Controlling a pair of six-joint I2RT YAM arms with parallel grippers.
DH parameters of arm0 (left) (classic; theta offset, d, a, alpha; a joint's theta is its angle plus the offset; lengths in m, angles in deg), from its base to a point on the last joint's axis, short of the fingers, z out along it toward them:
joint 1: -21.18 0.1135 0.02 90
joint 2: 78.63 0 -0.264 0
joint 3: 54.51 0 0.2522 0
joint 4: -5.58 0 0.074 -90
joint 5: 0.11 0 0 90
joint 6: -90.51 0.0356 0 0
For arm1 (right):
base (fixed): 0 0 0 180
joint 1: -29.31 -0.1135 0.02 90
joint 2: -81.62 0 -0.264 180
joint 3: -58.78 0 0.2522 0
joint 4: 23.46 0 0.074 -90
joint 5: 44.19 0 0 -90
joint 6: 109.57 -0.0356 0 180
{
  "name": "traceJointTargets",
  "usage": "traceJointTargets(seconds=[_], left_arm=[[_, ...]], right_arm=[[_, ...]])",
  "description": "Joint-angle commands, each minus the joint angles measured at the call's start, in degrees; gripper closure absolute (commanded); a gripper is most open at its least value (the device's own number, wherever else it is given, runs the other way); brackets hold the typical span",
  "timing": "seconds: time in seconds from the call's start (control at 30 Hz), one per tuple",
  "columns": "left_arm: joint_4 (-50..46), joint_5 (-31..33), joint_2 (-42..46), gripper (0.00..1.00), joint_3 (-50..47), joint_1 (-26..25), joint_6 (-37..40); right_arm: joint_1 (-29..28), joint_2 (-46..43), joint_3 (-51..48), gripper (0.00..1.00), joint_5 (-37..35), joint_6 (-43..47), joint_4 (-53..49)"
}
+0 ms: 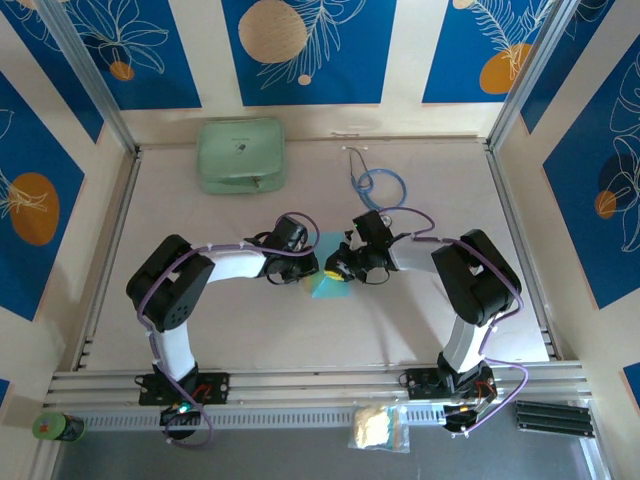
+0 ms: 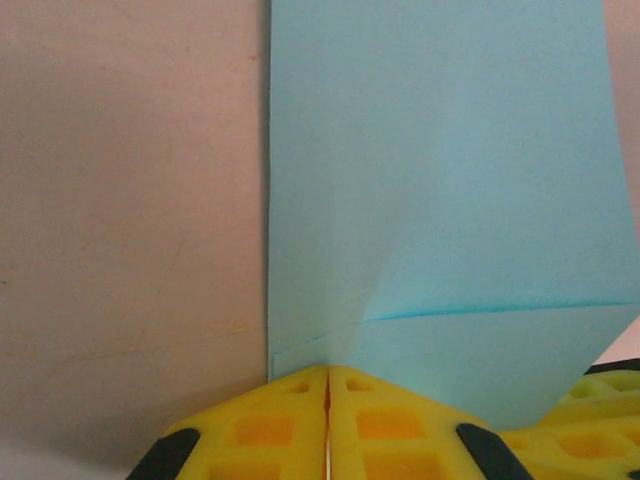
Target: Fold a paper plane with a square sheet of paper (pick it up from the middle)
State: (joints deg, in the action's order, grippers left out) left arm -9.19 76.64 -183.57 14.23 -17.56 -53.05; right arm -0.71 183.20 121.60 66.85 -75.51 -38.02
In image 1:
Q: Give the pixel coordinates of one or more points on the light blue paper sheet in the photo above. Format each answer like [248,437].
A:
[330,290]

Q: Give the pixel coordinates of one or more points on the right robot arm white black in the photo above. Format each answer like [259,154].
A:
[462,340]

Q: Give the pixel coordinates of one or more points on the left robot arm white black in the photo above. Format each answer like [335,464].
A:
[235,265]

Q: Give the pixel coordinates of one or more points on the blue stethoscope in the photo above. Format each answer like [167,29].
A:
[365,182]

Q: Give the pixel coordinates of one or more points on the mint green zipper pouch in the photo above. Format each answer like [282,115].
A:
[240,150]

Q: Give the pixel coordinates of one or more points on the clear bag with yellow contents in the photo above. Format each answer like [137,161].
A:
[372,427]

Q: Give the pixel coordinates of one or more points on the black ribbed block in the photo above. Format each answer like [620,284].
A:
[550,419]

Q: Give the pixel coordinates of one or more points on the green can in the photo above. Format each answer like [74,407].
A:
[50,426]

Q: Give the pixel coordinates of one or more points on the wide aluminium frame rail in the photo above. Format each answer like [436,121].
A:
[310,385]

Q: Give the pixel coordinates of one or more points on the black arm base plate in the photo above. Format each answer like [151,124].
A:
[217,387]
[420,382]

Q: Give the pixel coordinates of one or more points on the aluminium table side rail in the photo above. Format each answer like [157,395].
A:
[522,225]
[109,250]

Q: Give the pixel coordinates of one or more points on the blue floral wall poster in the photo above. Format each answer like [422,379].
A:
[150,75]
[590,225]
[30,150]
[325,75]
[460,50]

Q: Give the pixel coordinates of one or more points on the aluminium corner post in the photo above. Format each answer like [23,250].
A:
[97,87]
[532,75]

